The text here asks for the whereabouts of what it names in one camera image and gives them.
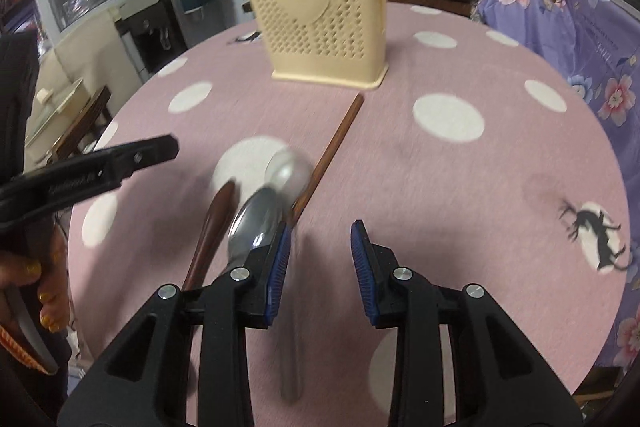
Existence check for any hand with yellow nails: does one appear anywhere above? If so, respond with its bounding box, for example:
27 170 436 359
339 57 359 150
1 218 70 334

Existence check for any white pot with lid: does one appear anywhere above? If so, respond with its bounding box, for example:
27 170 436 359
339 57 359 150
25 78 90 148

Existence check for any wooden stool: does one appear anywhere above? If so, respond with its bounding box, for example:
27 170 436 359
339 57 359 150
47 86 113 164

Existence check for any dark brown wooden spoon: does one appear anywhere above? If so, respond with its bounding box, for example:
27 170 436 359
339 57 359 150
181 180 238 291

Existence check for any metal spoon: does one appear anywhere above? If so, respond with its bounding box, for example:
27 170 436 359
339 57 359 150
226 186 284 271

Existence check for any water dispenser machine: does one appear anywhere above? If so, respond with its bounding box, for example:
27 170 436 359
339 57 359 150
115 0 234 79

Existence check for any brown wooden chopstick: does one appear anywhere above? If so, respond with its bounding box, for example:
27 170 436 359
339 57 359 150
292 93 364 227

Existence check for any beige plastic utensil holder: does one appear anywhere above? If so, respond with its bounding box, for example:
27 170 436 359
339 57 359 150
250 0 388 90

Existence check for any purple floral cloth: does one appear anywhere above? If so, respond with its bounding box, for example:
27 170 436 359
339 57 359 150
473 0 639 369

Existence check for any dark wooden counter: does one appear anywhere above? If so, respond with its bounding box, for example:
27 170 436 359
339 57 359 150
388 0 472 18

